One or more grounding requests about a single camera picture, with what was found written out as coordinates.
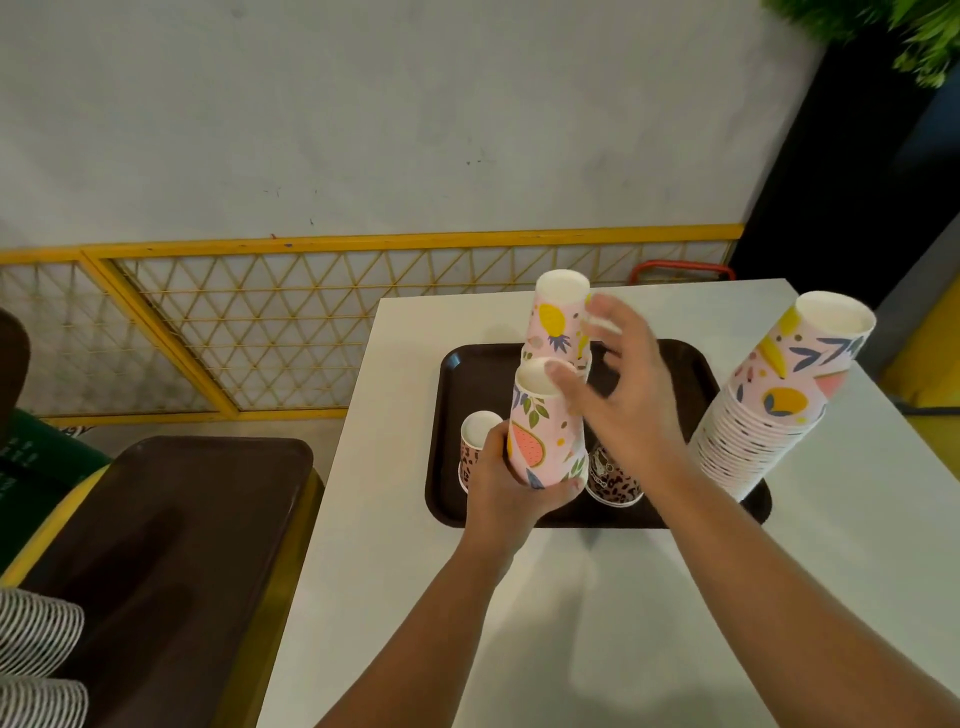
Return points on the small leopard-print paper cup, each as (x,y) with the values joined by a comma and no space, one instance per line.
(611,484)
(474,442)

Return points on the person's right thumb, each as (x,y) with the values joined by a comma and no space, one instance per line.
(568,381)

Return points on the person's left hand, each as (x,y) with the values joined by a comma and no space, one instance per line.
(499,504)

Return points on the stack of pink fruit-print cups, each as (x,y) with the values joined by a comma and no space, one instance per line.
(780,390)

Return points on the person's right forearm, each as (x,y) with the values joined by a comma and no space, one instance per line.
(780,600)

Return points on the yellow bench seat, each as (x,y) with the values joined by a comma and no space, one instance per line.
(277,585)

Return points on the green bag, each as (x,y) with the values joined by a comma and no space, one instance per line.
(41,472)

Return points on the black planter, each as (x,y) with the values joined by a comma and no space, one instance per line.
(832,187)

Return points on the dark brown serving tray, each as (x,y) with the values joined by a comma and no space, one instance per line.
(172,555)
(480,382)

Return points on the person's left forearm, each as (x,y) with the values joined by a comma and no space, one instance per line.
(420,645)

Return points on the person's left thumb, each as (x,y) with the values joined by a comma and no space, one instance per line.
(499,450)

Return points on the pink fruit-print paper cup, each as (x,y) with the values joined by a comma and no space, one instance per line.
(555,319)
(546,431)

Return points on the green leafy plant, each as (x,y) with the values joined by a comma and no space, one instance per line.
(919,30)

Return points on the person's right hand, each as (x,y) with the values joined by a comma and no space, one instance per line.
(637,409)

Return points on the yellow lattice fence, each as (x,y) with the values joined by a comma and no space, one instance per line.
(225,247)

